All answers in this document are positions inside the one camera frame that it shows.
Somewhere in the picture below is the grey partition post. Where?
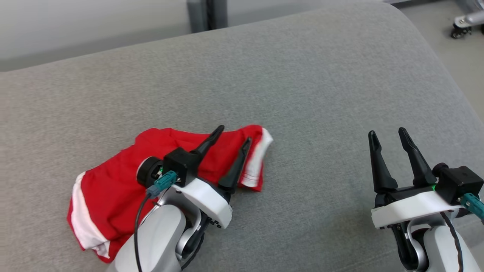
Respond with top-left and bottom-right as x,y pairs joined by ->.
187,0 -> 228,33

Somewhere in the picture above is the red shorts white trim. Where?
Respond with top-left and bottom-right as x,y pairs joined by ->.
67,125 -> 274,263

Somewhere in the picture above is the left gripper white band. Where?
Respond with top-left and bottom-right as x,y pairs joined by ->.
171,125 -> 252,230

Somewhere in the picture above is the right arm cable teal plug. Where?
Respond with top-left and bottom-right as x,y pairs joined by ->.
440,192 -> 484,272

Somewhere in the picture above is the grey wheeled equipment base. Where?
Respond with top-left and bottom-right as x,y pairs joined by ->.
450,0 -> 484,39

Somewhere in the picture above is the left arm cable teal plug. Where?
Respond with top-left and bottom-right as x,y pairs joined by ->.
134,170 -> 178,272

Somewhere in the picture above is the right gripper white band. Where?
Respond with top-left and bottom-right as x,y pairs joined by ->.
368,127 -> 463,229

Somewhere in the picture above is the arm cable teal plug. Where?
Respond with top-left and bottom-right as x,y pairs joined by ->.
440,192 -> 484,272
134,170 -> 178,272

